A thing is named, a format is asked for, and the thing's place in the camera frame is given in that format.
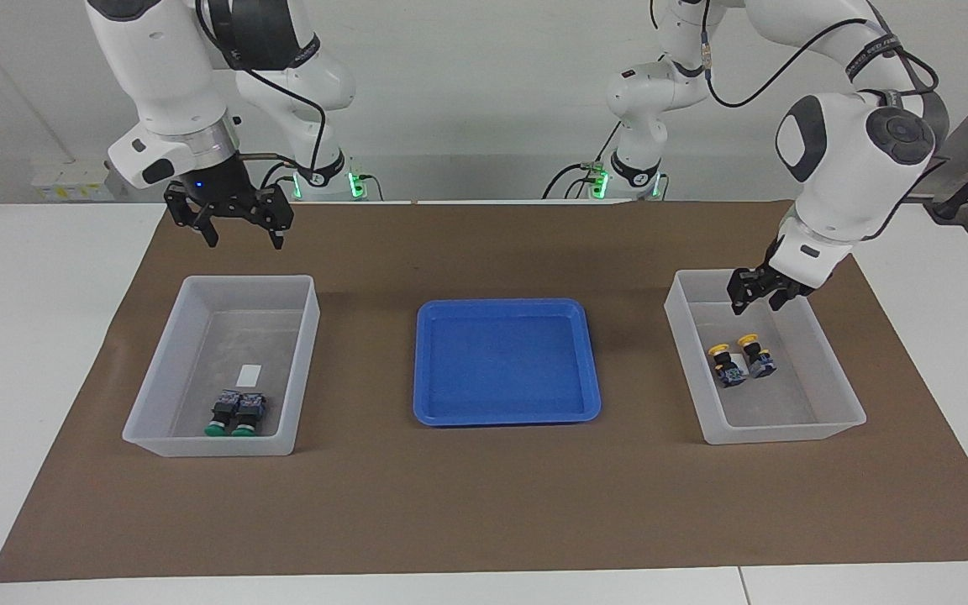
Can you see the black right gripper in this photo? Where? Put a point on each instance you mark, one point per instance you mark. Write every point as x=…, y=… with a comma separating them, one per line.
x=215, y=185

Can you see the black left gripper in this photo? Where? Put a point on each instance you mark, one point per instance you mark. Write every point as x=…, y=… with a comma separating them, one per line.
x=774, y=270

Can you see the yellow push button dark block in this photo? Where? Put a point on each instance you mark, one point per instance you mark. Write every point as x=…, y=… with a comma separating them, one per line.
x=757, y=360

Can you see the yellow push button clear block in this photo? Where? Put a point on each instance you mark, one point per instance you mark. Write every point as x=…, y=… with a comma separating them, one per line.
x=728, y=368

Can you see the green push button switch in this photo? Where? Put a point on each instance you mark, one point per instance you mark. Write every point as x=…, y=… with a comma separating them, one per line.
x=219, y=412
x=250, y=410

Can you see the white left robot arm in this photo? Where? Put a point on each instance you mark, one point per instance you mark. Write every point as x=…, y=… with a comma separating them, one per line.
x=845, y=193

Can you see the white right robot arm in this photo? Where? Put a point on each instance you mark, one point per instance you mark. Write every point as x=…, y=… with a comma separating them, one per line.
x=165, y=76

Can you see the small white boxes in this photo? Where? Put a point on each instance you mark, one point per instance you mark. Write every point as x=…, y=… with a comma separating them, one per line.
x=72, y=183

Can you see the translucent white plastic box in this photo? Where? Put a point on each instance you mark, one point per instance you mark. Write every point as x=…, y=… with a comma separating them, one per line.
x=198, y=353
x=786, y=412

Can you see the small white label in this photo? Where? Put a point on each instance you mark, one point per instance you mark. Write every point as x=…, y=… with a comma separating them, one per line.
x=249, y=376

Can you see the blue plastic tray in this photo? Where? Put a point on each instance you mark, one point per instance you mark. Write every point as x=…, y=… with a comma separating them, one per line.
x=501, y=361

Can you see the brown paper table mat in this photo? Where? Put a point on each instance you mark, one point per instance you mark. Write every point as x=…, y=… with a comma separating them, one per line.
x=484, y=504

